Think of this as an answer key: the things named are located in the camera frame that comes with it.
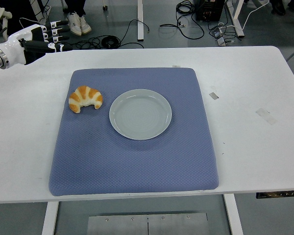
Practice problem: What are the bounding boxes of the person's white shoe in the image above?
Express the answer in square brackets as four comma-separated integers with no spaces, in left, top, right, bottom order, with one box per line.
[78,16,92,34]
[67,12,83,36]

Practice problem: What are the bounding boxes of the arched black cable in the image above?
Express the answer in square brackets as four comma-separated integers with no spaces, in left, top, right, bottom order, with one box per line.
[119,19,150,48]

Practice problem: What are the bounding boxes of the white cable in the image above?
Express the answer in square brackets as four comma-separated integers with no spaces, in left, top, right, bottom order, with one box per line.
[242,0,270,29]

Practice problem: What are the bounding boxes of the orange white croissant bread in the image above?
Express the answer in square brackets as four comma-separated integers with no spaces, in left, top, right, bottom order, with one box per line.
[68,85,103,114]

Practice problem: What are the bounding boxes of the large looped black cable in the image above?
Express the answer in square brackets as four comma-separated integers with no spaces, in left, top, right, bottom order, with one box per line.
[159,0,205,40]

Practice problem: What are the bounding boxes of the white slanted background table leg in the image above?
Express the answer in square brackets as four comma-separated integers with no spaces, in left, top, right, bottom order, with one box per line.
[225,0,245,38]

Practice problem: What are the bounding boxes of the grey round plate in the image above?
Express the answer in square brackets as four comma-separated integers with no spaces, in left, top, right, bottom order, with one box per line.
[109,89,173,141]

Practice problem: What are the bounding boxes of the black table control panel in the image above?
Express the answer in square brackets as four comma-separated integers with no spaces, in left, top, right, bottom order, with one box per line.
[256,190,294,199]

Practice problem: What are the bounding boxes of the large grey tape piece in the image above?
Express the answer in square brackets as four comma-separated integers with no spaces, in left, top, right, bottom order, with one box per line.
[255,108,278,126]

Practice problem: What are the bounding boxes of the person's legs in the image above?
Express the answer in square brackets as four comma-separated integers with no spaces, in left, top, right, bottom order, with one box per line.
[62,0,86,17]

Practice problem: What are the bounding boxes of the blue quilted mat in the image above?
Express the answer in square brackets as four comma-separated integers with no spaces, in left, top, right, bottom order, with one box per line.
[48,68,220,197]

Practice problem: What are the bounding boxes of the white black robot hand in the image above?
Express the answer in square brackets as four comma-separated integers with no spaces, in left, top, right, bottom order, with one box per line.
[6,20,74,66]

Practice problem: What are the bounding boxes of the person's black shoe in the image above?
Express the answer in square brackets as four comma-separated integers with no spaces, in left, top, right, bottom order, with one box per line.
[270,0,286,16]

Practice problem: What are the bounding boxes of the white background table post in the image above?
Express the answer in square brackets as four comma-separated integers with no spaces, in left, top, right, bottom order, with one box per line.
[137,0,145,41]

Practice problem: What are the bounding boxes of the coiled black cable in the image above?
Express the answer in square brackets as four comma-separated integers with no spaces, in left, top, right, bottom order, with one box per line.
[101,35,121,49]

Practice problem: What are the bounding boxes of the grey metal plate with screws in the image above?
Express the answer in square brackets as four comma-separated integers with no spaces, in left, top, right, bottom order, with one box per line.
[87,212,210,235]

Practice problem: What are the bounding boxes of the black equipment box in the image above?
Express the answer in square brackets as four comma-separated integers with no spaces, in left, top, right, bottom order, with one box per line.
[195,0,225,22]

